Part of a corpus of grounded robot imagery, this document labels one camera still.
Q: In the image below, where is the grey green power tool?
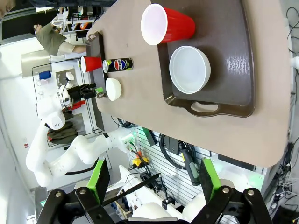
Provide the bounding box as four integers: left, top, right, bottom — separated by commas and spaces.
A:
181, 148, 200, 186

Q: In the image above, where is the grey slat wall panel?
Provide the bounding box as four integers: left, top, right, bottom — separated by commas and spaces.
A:
127, 126, 212, 201

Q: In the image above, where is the brown plastic tray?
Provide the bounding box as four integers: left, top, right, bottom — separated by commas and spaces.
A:
85, 31, 108, 98
157, 0, 256, 118

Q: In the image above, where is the person in olive shirt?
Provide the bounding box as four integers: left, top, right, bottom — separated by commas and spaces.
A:
34, 22, 87, 57

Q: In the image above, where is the black Pepsi can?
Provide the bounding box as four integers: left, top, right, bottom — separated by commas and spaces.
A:
102, 57, 134, 74

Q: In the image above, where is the white bowl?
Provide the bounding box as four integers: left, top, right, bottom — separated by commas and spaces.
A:
105, 77, 123, 102
169, 45, 212, 95

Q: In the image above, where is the red plastic cup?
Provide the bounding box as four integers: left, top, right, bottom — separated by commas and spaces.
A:
77, 56, 103, 74
141, 3, 196, 46

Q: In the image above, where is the person in dark patchwork shirt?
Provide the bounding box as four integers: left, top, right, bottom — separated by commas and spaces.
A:
30, 0, 151, 7

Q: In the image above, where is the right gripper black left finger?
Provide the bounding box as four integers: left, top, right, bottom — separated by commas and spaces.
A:
36, 157, 117, 224

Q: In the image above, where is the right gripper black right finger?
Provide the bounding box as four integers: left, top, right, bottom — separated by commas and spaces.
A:
190, 157, 273, 224

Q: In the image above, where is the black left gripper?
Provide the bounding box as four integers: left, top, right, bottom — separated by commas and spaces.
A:
68, 84, 104, 100

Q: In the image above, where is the yellow connector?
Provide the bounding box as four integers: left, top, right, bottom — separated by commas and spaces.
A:
132, 156, 150, 169

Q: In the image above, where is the black box on panel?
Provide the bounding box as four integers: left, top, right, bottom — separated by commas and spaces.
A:
166, 137, 181, 155

